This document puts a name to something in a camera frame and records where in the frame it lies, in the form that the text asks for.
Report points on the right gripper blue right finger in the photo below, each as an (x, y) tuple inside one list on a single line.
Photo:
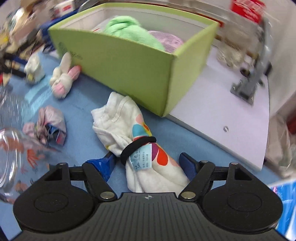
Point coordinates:
[(189, 165)]

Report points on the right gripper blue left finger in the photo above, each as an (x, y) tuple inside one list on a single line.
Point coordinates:
[(104, 165)]

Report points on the white colourful cloth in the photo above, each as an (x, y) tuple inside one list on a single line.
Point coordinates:
[(120, 127)]

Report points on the clear glass cup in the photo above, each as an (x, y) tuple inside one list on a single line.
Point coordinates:
[(23, 160)]

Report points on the green terry cloth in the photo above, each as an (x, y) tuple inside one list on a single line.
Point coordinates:
[(129, 28)]

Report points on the pink patterned crumpled cloth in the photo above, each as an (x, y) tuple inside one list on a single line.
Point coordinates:
[(50, 126)]

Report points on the white pink plush bunny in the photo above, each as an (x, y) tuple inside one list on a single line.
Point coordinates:
[(63, 77)]

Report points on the blue tissue pack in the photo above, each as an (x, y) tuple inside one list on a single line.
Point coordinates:
[(286, 192)]

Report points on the white small plush toy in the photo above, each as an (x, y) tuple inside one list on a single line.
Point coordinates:
[(33, 69)]

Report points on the purple cloth in box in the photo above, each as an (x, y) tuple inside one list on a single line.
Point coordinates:
[(170, 42)]

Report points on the cola plastic bottle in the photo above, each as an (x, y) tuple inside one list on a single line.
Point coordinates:
[(242, 25)]

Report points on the grey metal bracket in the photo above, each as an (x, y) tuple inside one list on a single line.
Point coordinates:
[(246, 88)]

